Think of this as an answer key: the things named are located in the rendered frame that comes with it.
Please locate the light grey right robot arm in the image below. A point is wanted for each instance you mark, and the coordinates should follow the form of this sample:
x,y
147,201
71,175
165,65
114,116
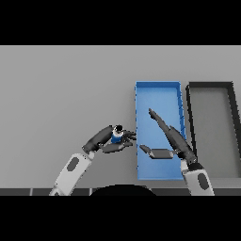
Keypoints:
x,y
197,179

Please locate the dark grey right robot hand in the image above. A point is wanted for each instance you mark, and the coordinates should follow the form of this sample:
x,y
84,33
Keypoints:
x,y
177,141

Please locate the dark grey bin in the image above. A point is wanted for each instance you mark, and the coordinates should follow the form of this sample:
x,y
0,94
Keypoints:
x,y
213,125

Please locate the blue bin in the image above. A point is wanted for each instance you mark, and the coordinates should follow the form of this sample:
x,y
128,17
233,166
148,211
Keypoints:
x,y
158,125

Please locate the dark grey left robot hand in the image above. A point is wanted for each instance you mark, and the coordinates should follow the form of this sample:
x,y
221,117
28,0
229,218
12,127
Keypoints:
x,y
99,137

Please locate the blue pipe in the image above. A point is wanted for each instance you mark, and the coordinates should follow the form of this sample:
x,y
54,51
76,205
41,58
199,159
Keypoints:
x,y
117,135

